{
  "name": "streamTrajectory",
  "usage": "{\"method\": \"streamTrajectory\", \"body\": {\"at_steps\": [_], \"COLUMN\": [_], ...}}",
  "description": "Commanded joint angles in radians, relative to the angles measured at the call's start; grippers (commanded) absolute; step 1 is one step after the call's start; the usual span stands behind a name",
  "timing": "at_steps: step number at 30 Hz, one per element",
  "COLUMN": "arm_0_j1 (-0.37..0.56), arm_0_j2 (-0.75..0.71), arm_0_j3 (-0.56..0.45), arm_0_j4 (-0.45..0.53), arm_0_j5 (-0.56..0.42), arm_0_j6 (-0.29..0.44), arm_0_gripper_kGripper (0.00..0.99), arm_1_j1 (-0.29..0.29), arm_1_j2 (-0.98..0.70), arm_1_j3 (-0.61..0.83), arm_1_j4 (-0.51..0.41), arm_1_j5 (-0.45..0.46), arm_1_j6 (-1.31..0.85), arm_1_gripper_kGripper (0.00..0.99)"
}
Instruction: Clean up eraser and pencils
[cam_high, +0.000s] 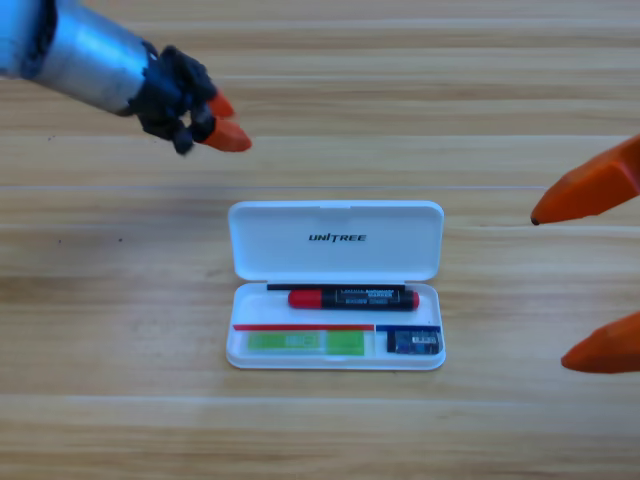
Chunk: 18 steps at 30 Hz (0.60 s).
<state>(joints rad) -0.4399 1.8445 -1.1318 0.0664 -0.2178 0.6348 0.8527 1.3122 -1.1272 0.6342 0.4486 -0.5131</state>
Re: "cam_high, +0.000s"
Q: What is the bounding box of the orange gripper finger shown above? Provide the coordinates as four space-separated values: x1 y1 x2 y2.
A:
560 310 640 375
529 133 640 226

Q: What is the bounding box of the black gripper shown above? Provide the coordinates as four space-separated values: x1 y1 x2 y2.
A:
127 45 254 155

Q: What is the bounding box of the white Unitree pencil case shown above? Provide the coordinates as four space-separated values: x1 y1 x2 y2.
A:
225 199 447 372

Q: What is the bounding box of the small blue black eraser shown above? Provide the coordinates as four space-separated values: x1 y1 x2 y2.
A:
386 329 445 355

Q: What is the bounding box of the black marker with red cap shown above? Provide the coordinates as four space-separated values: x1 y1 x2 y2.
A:
287 287 421 311

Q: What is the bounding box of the green and white highlighter pen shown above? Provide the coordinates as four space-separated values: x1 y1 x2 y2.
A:
247 330 366 356

